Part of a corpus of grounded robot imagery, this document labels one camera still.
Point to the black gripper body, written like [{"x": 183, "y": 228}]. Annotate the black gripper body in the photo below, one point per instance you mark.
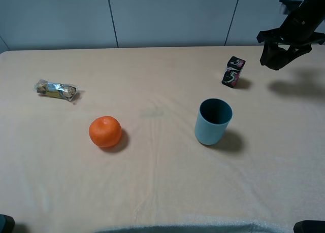
[{"x": 299, "y": 27}]

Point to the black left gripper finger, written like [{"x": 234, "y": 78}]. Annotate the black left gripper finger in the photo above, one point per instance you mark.
[{"x": 269, "y": 52}]

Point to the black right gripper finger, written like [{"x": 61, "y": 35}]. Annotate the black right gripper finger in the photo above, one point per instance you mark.
[{"x": 295, "y": 52}]

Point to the black round fruit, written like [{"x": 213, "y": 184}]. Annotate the black round fruit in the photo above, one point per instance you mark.
[{"x": 277, "y": 58}]

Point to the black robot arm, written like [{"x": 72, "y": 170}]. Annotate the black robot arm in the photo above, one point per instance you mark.
[{"x": 295, "y": 35}]

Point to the black object bottom right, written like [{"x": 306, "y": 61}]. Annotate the black object bottom right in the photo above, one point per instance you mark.
[{"x": 309, "y": 226}]

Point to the black object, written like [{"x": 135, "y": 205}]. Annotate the black object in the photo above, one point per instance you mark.
[
  {"x": 309, "y": 226},
  {"x": 7, "y": 224}
]

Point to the black object bottom left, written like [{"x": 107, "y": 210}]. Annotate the black object bottom left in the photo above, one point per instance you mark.
[{"x": 7, "y": 224}]

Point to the black gum box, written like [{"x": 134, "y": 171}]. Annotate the black gum box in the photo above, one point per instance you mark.
[{"x": 232, "y": 72}]

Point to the light blue cup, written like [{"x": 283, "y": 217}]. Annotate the light blue cup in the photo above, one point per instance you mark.
[{"x": 213, "y": 118}]

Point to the beige tablecloth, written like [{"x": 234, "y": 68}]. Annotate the beige tablecloth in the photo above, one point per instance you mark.
[{"x": 266, "y": 170}]

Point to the orange tangerine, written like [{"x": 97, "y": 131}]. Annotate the orange tangerine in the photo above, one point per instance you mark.
[{"x": 105, "y": 131}]

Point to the wrapped chocolate candy pack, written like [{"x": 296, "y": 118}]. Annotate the wrapped chocolate candy pack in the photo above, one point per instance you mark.
[{"x": 56, "y": 90}]

